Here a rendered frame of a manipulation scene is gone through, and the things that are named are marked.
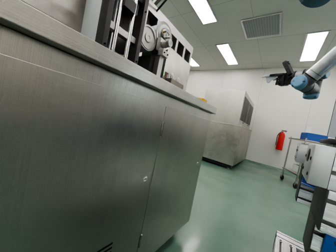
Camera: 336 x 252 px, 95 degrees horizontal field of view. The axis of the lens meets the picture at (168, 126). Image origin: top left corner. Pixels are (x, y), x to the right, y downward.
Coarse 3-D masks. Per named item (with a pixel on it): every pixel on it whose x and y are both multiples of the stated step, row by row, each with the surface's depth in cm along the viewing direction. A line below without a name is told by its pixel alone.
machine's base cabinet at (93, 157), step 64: (0, 64) 25; (64, 64) 32; (0, 128) 26; (64, 128) 34; (128, 128) 49; (192, 128) 85; (0, 192) 28; (64, 192) 37; (128, 192) 54; (192, 192) 103
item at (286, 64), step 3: (285, 60) 107; (282, 63) 109; (285, 63) 107; (288, 63) 107; (285, 66) 107; (288, 66) 106; (285, 69) 107; (288, 69) 105; (291, 69) 106; (288, 72) 106; (291, 72) 104
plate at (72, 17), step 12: (24, 0) 66; (36, 0) 69; (48, 0) 73; (60, 0) 76; (72, 0) 80; (84, 0) 84; (48, 12) 73; (60, 12) 77; (72, 12) 81; (72, 24) 82; (168, 48) 147; (168, 60) 150; (180, 60) 166; (168, 72) 153; (180, 72) 170
